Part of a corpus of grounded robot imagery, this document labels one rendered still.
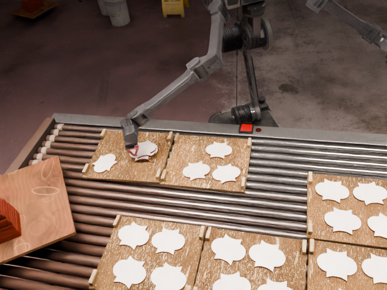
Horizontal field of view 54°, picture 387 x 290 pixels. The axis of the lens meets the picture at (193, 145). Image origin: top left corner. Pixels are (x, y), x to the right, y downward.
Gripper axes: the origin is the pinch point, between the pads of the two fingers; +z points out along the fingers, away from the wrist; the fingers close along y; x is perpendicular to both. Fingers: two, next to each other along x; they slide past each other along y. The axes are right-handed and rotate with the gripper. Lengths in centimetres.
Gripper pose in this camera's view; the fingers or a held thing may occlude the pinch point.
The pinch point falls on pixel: (134, 149)
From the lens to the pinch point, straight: 198.6
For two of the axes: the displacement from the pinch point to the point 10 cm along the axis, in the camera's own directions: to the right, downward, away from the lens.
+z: 1.0, 7.1, 6.9
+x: -9.8, 1.9, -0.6
